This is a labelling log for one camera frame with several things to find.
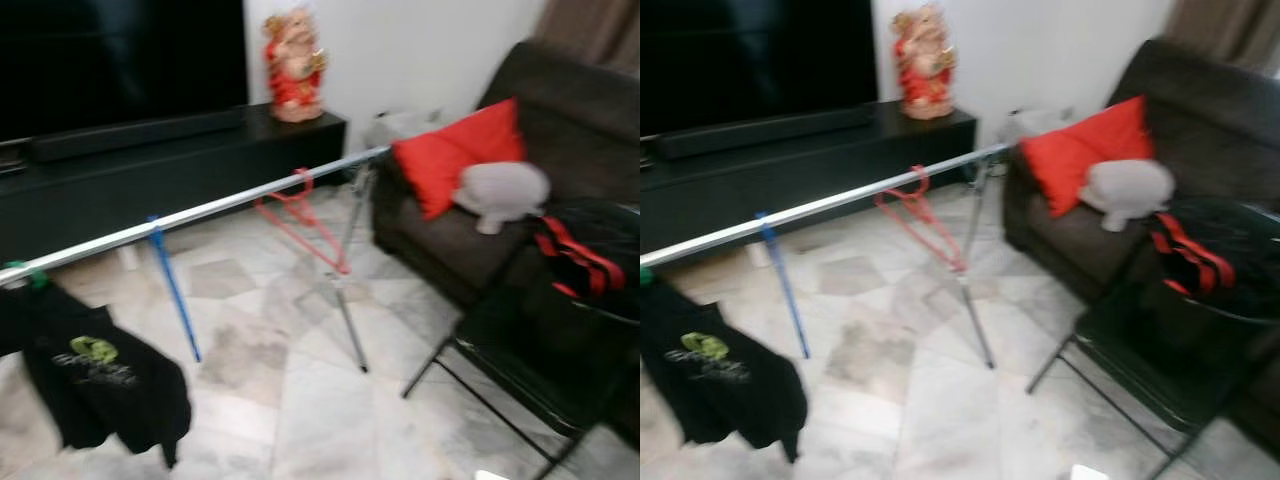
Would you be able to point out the black red striped garment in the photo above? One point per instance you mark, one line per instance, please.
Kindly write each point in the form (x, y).
(575, 260)
(1190, 255)

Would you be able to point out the blue plastic hanger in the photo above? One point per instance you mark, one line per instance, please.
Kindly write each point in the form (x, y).
(783, 285)
(173, 285)

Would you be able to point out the green plastic hanger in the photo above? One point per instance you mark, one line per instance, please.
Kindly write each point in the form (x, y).
(645, 275)
(28, 275)

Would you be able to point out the red plastic hanger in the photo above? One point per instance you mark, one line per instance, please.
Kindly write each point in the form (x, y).
(303, 180)
(920, 180)

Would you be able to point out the dark brown sofa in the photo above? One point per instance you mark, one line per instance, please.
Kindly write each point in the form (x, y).
(580, 110)
(1220, 110)

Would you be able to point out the grey round cushion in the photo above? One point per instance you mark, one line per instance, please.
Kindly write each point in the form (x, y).
(500, 190)
(1125, 190)

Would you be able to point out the black soundbar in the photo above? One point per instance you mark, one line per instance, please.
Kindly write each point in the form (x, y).
(770, 128)
(140, 135)

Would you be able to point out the silver metal clothes rack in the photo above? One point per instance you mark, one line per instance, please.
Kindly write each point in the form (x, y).
(200, 211)
(830, 202)

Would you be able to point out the black low television console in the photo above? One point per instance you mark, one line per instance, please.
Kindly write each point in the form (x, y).
(830, 175)
(200, 180)

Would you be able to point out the red cushion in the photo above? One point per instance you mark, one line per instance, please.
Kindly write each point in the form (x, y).
(450, 150)
(1080, 150)

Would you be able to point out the brown curtain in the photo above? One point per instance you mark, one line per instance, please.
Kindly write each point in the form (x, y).
(1230, 30)
(595, 30)

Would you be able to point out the black flat television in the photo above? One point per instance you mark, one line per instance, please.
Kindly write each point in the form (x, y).
(120, 60)
(760, 60)

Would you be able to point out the white plastic bag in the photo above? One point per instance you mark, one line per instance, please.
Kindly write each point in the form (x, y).
(400, 128)
(1035, 125)

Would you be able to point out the red seated deity statue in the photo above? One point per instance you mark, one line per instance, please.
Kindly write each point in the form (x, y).
(295, 70)
(925, 65)

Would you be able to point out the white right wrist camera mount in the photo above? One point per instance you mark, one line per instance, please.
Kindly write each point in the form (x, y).
(492, 475)
(1090, 473)

